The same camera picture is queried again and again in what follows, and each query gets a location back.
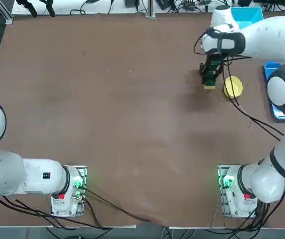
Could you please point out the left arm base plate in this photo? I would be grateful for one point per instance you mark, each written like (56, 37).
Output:
(82, 169)

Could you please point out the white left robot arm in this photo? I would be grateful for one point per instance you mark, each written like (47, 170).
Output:
(33, 174)

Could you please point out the aluminium camera post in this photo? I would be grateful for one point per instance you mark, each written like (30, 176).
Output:
(150, 7)

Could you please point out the light blue bin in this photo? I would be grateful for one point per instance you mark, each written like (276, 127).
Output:
(247, 15)

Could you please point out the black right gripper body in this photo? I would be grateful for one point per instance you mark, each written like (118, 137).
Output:
(213, 61)

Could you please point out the green and yellow sponge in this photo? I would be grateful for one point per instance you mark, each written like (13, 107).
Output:
(209, 85)

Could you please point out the aluminium frame rail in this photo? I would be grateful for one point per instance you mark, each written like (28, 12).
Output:
(3, 11)

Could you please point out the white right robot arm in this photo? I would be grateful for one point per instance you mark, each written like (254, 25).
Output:
(269, 37)

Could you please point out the black power adapter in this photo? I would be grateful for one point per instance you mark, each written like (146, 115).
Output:
(165, 4)
(132, 3)

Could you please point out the dark blue tray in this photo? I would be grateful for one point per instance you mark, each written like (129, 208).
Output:
(272, 66)

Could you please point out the black red plug adapter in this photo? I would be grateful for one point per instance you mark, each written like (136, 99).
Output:
(191, 2)

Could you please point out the yellow bowl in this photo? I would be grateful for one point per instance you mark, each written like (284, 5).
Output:
(236, 85)

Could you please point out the black angled bar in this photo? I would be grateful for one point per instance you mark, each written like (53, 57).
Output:
(31, 11)
(50, 11)

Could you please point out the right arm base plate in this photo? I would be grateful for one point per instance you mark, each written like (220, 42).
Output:
(220, 174)

